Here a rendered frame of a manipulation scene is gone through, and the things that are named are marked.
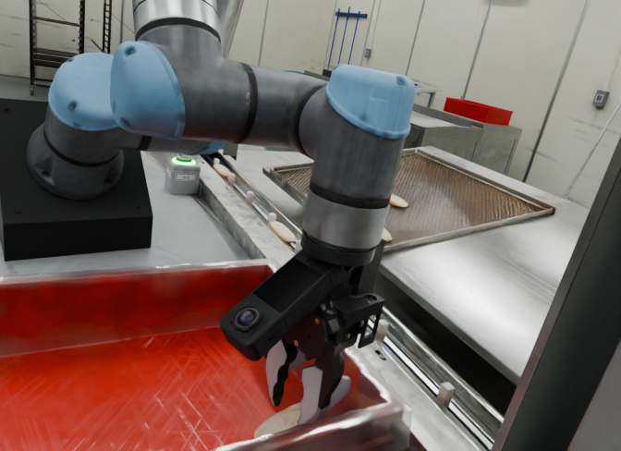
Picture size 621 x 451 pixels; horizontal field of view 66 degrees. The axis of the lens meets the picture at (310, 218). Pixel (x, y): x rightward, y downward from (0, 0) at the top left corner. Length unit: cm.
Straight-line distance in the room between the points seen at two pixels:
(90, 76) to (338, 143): 44
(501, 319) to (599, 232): 55
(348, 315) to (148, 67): 27
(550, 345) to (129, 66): 34
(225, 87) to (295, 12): 833
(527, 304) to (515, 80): 463
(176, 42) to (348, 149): 17
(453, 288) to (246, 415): 41
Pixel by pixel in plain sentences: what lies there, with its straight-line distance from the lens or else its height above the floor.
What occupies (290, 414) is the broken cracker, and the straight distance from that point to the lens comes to 56.
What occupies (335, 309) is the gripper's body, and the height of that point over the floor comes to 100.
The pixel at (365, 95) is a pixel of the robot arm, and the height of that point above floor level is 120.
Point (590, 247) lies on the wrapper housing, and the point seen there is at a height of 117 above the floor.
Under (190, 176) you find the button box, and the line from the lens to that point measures 122.
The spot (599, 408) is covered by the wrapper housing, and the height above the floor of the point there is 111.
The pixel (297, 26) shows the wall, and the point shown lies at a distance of 877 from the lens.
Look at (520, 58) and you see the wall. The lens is 540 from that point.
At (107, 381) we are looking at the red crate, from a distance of 63.
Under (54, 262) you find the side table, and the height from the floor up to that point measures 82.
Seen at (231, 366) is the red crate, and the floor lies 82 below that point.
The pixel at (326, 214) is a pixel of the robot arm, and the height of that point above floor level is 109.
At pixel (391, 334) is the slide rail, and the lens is 74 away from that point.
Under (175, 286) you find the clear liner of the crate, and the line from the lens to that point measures 66.
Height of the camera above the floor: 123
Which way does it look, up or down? 20 degrees down
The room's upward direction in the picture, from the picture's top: 11 degrees clockwise
